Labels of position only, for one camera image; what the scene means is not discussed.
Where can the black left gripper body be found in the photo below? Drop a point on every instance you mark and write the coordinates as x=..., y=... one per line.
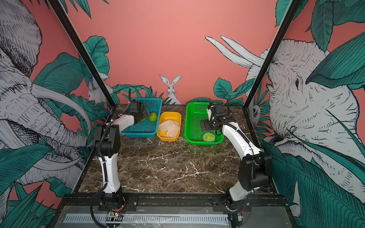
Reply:
x=143, y=114

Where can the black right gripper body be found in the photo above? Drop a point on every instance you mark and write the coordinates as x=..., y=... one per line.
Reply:
x=210, y=125

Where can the white foam net sleeve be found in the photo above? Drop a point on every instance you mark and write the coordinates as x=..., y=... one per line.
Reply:
x=209, y=137

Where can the teal plastic basket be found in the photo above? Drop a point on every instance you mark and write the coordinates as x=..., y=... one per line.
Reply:
x=146, y=129

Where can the bright green plastic basket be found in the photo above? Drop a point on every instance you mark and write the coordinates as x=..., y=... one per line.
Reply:
x=193, y=132

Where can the yellow plastic tub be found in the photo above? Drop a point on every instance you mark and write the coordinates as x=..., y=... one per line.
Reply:
x=174, y=116

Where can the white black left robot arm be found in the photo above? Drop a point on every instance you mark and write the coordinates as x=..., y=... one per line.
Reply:
x=107, y=145

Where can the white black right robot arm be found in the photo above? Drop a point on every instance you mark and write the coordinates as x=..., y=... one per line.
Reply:
x=256, y=165

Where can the white foam net in tub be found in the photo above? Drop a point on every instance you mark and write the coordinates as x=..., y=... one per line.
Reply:
x=170, y=128

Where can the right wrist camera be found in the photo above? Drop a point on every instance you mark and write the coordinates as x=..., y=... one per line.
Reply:
x=210, y=113

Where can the black right frame post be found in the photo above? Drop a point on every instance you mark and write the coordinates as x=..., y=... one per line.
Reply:
x=289, y=15

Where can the black frame post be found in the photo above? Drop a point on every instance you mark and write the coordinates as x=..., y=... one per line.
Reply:
x=72, y=33
x=289, y=15

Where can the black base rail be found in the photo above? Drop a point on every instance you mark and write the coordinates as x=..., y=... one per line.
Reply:
x=219, y=202

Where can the black left frame post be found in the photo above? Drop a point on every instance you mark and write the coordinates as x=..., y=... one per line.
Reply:
x=72, y=33

